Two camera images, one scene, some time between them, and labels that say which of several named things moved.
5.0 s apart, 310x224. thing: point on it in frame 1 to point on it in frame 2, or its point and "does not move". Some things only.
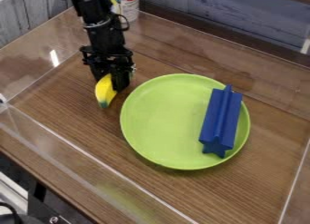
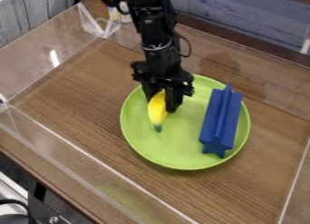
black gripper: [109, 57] to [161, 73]
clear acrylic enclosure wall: [202, 144] does not move
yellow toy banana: [105, 91] to [158, 111]
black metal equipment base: [47, 207] does not move
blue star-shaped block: [221, 121] does not move
